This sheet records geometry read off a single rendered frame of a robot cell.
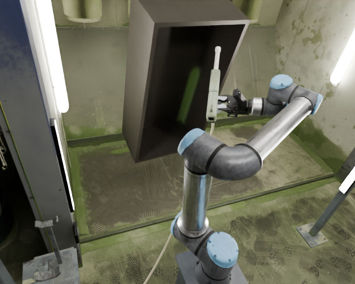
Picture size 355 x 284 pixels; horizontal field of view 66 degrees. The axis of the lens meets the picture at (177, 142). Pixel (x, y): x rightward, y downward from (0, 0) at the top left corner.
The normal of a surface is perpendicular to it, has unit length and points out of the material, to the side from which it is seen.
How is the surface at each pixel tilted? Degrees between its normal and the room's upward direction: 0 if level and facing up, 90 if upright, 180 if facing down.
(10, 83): 90
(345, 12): 90
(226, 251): 5
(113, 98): 57
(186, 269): 0
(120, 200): 0
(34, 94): 90
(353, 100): 90
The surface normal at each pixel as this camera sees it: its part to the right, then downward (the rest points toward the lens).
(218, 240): 0.17, -0.72
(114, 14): 0.36, 0.62
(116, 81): 0.36, 0.11
